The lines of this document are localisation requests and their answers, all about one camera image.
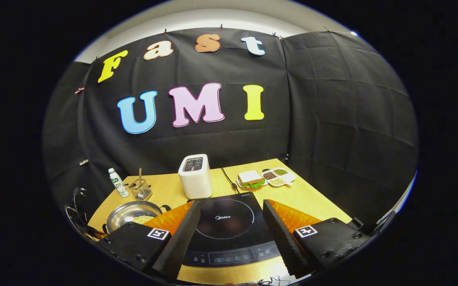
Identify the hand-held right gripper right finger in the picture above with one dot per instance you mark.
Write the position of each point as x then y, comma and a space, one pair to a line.
282, 240

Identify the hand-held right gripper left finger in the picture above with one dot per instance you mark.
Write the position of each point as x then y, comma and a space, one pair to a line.
177, 244

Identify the black induction cooktop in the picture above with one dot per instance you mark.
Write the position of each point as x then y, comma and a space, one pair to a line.
229, 222

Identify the copper metal clip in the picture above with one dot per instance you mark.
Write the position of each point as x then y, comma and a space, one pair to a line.
79, 90

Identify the stainless steel pot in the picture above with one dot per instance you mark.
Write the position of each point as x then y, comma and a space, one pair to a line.
127, 210

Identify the white toaster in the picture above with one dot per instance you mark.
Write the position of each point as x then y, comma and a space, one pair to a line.
195, 180

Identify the white divided bean dish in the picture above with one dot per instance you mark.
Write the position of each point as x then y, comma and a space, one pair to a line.
278, 176

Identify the small white plate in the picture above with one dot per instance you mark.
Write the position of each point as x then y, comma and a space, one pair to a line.
240, 185

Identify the pile of yellow soybeans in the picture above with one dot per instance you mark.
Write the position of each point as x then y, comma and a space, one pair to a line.
143, 219

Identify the white green-label drink bottle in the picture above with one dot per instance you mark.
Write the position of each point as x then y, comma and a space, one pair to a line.
118, 183

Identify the lettuce sandwich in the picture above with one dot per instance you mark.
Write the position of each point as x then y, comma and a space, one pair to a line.
251, 178

